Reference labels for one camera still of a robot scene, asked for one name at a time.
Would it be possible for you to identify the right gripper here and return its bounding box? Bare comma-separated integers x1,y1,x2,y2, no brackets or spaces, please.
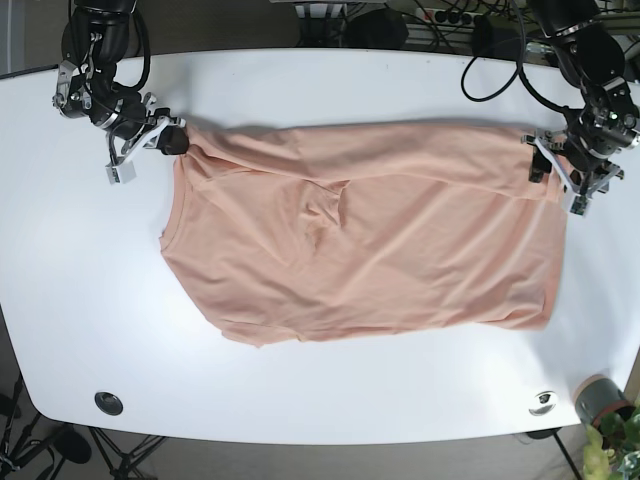
90,91,190,185

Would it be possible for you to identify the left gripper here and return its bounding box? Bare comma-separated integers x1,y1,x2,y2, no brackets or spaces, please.
522,105,639,216

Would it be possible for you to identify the peach T-shirt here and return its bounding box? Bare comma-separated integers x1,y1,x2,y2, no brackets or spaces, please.
160,122,567,347

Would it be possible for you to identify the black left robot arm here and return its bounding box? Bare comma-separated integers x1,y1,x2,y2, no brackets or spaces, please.
511,1,639,216

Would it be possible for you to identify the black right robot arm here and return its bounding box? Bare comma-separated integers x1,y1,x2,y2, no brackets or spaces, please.
52,1,189,184

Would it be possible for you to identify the grey plant pot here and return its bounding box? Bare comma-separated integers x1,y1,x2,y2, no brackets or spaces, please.
573,375,635,428

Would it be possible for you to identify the silver table grommet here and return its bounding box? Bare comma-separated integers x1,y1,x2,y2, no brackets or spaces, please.
528,391,558,417

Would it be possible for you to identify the black table grommet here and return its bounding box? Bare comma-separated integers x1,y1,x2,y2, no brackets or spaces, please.
94,391,124,416

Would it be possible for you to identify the green potted plant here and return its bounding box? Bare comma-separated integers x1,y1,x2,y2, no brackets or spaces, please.
583,406,639,480

